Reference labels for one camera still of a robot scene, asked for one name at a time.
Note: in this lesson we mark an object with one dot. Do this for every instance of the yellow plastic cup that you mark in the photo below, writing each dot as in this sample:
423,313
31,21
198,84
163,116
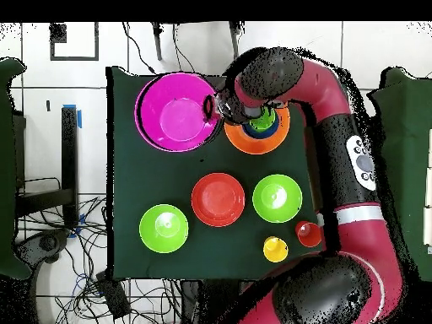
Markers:
275,249

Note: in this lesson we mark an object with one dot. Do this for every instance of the green plastic cup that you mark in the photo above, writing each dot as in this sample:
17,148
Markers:
265,123

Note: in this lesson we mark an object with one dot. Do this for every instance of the black power strip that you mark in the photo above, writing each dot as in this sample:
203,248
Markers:
113,297

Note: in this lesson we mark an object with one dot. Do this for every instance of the green plastic bowl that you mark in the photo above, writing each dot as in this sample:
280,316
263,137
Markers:
276,198
163,228

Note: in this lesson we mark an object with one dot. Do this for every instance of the small blue plastic bowl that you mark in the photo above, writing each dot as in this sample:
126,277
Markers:
261,135

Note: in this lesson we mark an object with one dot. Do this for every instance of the black metal stand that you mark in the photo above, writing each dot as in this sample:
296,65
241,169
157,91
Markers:
69,152

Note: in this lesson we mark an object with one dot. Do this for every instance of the orange-red plastic cup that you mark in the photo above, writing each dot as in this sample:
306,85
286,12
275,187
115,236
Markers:
308,236

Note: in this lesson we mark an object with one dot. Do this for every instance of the dark green table cloth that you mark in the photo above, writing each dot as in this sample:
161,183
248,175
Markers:
152,175

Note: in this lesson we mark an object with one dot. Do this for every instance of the black square floor frame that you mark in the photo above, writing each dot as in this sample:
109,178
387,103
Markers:
58,33

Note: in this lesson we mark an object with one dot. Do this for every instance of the blue tape strip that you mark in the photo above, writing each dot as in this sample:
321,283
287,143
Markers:
79,119

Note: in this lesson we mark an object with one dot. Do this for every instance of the neighbouring green table cloth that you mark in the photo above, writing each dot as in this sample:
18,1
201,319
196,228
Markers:
6,168
411,118

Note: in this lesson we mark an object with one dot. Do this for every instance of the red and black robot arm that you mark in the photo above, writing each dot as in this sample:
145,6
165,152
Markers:
364,243

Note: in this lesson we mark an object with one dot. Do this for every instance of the large pink plastic bowl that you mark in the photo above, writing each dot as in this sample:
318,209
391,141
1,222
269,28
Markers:
175,118

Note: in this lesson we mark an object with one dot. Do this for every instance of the large orange plastic bowl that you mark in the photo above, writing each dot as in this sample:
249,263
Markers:
256,146

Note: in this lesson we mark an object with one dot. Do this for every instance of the red-orange plastic bowl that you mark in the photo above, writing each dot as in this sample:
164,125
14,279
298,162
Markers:
217,199

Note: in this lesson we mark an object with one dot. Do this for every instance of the black tripod leg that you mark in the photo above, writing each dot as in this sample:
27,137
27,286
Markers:
157,44
234,37

